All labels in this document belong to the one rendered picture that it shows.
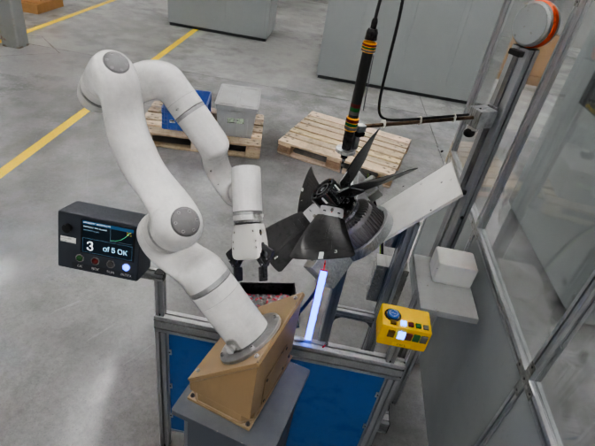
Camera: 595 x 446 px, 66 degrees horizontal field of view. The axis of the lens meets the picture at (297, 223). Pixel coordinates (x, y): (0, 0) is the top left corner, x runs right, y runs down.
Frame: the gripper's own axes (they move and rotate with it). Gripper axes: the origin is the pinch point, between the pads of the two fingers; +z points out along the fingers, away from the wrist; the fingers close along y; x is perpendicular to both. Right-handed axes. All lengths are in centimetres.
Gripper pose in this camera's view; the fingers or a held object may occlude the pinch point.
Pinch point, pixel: (250, 277)
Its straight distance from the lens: 129.9
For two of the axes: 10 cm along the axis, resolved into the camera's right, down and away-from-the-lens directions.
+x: -5.6, -0.2, -8.3
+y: -8.2, 0.8, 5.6
